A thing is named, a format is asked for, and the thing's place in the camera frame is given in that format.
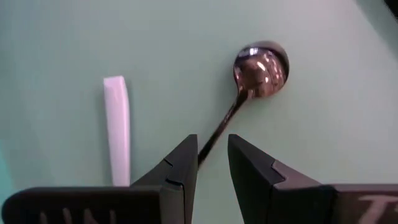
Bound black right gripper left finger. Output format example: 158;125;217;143
1;134;198;224

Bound black metal spoon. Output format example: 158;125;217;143
197;40;290;167

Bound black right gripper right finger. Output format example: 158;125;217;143
228;134;398;224

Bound pile of loose spoons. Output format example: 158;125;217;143
0;0;398;224

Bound light blue handled spoon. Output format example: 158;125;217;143
103;75;131;187

